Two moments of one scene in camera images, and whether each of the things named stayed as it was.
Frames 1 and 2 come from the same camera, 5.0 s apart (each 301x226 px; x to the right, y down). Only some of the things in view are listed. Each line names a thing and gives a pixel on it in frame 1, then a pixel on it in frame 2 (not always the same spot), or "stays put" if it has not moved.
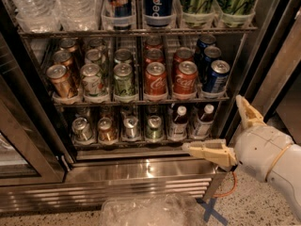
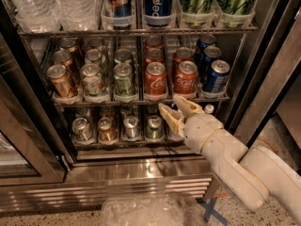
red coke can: x=182 y=55 stays put
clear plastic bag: x=152 y=210 stays put
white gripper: x=259 y=152 → x=199 y=130
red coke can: x=155 y=78 stays put
